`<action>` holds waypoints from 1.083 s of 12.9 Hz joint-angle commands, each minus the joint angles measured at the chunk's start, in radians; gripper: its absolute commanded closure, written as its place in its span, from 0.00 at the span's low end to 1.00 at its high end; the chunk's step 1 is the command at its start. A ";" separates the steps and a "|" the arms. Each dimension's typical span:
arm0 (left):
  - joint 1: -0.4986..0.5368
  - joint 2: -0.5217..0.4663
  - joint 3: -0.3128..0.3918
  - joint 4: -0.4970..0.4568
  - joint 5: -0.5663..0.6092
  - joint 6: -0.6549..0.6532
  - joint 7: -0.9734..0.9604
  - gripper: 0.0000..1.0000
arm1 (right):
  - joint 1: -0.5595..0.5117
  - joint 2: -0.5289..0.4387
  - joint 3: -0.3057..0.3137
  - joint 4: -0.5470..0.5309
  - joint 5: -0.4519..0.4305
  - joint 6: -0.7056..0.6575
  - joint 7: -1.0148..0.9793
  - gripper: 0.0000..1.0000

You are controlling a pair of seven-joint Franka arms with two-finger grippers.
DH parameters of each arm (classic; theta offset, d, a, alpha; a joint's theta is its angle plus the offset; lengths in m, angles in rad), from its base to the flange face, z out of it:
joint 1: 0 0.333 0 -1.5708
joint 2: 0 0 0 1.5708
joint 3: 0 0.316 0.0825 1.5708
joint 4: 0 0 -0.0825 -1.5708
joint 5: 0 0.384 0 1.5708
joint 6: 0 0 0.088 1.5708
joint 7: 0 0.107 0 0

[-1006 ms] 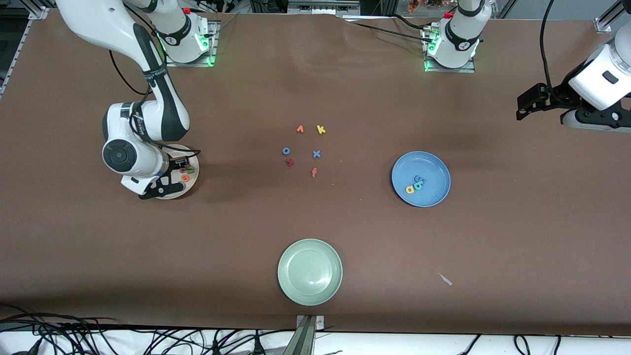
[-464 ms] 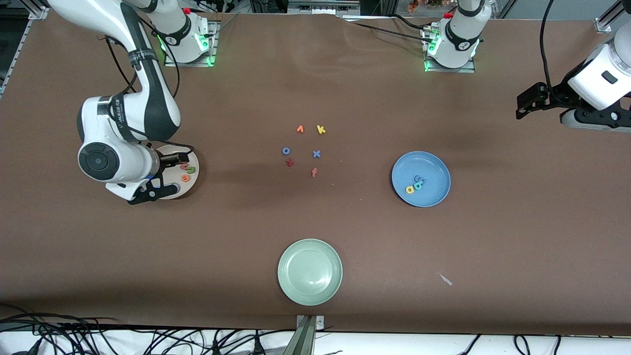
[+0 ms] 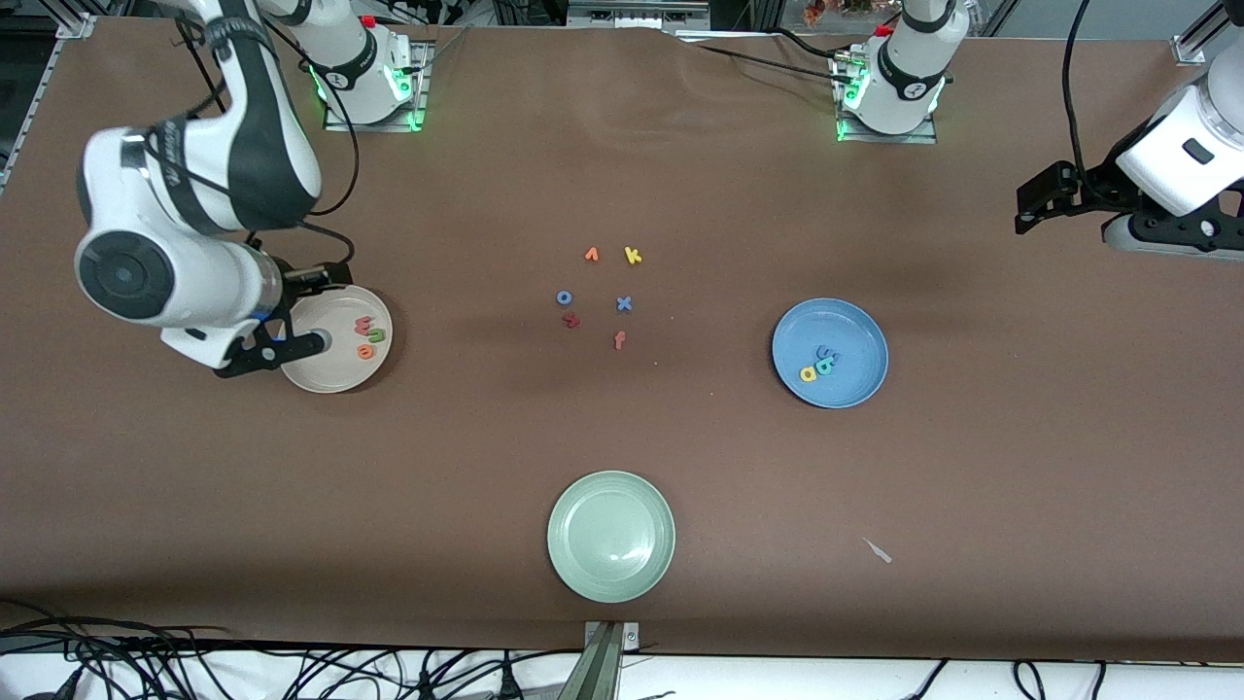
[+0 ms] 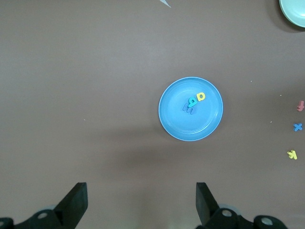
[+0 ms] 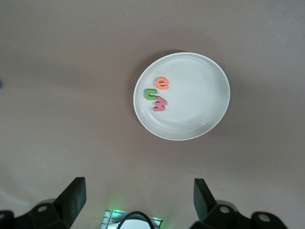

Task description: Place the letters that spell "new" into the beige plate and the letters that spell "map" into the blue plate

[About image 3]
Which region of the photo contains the beige brown plate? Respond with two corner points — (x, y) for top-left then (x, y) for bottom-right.
(276, 284), (395, 395)

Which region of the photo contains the brown table cover sheet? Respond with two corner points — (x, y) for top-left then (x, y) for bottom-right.
(0, 17), (1244, 664)

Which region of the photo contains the blue plate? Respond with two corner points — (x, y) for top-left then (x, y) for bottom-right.
(772, 297), (890, 409)

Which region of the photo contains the pale green plate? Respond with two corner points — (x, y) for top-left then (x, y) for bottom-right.
(546, 471), (677, 605)

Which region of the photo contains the metal equipment rack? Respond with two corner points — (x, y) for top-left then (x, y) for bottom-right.
(491, 0), (759, 30)

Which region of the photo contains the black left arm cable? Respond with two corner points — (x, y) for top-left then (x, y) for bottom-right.
(1063, 0), (1095, 178)

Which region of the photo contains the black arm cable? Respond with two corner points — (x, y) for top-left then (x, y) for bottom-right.
(175, 0), (361, 285)
(1063, 0), (1095, 178)

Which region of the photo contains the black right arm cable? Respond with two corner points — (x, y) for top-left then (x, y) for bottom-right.
(175, 0), (361, 285)

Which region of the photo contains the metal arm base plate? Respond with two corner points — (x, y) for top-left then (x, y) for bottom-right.
(831, 53), (939, 145)
(323, 39), (433, 133)

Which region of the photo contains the aluminium frame profile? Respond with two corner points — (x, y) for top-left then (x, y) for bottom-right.
(53, 0), (98, 40)
(1171, 0), (1227, 67)

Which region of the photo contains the black cable on table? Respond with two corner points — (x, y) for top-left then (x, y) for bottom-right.
(671, 29), (851, 93)

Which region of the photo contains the black cable tangle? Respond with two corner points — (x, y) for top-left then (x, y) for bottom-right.
(0, 598), (584, 700)

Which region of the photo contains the metal camera stand bracket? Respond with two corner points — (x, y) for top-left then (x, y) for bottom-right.
(581, 620), (642, 700)

